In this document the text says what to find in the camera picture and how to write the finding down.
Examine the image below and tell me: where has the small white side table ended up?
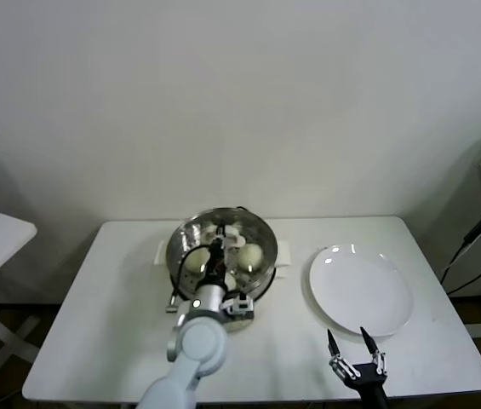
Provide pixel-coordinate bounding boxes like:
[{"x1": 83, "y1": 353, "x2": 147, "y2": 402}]
[{"x1": 0, "y1": 202, "x2": 41, "y2": 378}]

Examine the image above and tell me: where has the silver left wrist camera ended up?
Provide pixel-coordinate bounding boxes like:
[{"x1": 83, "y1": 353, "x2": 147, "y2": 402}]
[{"x1": 220, "y1": 292, "x2": 255, "y2": 319}]

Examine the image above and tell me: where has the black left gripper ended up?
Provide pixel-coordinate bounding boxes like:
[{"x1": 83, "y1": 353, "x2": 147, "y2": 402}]
[{"x1": 199, "y1": 223, "x2": 234, "y2": 286}]

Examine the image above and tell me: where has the round white plate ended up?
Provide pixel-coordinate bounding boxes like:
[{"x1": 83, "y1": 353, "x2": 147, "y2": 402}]
[{"x1": 307, "y1": 243, "x2": 415, "y2": 338}]

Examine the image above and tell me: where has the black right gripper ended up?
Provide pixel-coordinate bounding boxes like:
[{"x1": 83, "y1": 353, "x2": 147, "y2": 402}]
[{"x1": 327, "y1": 326, "x2": 391, "y2": 409}]

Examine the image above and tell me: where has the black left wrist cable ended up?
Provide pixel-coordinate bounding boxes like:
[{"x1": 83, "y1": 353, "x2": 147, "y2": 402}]
[{"x1": 165, "y1": 243, "x2": 212, "y2": 315}]

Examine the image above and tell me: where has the cream electric cooking pot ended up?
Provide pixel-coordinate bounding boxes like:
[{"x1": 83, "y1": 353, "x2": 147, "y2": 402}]
[{"x1": 153, "y1": 238, "x2": 292, "y2": 336}]

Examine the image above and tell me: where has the perforated steel steamer basket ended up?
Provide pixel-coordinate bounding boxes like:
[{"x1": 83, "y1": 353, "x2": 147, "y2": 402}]
[{"x1": 166, "y1": 208, "x2": 278, "y2": 308}]

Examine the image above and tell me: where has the round glass pot lid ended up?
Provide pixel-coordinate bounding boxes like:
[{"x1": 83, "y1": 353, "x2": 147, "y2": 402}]
[{"x1": 165, "y1": 207, "x2": 278, "y2": 302}]

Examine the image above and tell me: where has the black power adapter cable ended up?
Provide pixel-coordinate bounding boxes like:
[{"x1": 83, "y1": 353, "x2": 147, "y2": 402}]
[{"x1": 439, "y1": 199, "x2": 481, "y2": 297}]

